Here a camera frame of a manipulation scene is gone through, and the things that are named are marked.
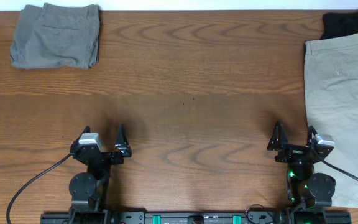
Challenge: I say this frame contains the beige khaki shorts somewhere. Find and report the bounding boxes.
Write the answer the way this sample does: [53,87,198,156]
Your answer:
[304,34,358,208]

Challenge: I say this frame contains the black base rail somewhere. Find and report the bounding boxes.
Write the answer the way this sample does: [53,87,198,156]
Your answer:
[40,210,352,224]

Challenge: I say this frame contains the folded grey shorts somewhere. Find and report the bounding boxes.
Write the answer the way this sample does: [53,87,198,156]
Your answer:
[10,3,100,70]

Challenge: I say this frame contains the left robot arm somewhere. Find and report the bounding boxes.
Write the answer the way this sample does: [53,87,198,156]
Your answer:
[68,125,132,224]

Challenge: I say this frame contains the black garment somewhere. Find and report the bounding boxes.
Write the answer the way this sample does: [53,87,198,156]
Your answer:
[308,11,358,51]

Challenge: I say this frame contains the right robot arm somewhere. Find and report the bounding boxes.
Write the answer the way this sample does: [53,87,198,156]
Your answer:
[267,121,336,223]

